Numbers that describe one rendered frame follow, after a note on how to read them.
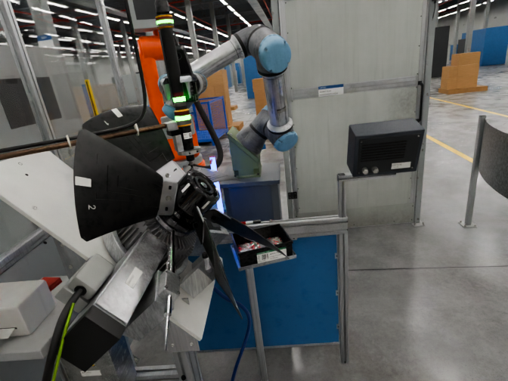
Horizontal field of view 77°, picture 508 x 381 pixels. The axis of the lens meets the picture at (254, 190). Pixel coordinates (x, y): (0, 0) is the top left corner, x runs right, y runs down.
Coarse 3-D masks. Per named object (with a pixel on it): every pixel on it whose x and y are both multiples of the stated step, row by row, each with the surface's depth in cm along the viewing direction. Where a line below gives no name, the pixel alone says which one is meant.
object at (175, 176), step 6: (174, 162) 94; (162, 168) 92; (168, 168) 93; (174, 168) 93; (180, 168) 94; (162, 174) 92; (174, 174) 93; (180, 174) 93; (168, 180) 92; (174, 180) 92
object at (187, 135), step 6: (156, 0) 81; (162, 0) 81; (156, 6) 81; (162, 6) 81; (168, 6) 82; (156, 12) 82; (162, 12) 85; (168, 12) 84; (186, 126) 92; (186, 132) 92; (186, 138) 93; (192, 138) 94; (186, 144) 94; (192, 144) 95; (186, 156) 96; (192, 156) 96
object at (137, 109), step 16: (112, 112) 93; (128, 112) 96; (96, 128) 89; (112, 128) 91; (128, 128) 93; (128, 144) 91; (144, 144) 92; (160, 144) 94; (144, 160) 91; (160, 160) 92
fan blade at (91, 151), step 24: (96, 144) 66; (96, 168) 65; (120, 168) 69; (144, 168) 75; (96, 192) 64; (120, 192) 69; (144, 192) 75; (96, 216) 63; (120, 216) 69; (144, 216) 76
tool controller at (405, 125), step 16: (352, 128) 128; (368, 128) 126; (384, 128) 125; (400, 128) 123; (416, 128) 122; (352, 144) 128; (368, 144) 123; (384, 144) 124; (400, 144) 123; (416, 144) 124; (352, 160) 130; (368, 160) 127; (384, 160) 128; (400, 160) 128; (416, 160) 128; (352, 176) 133
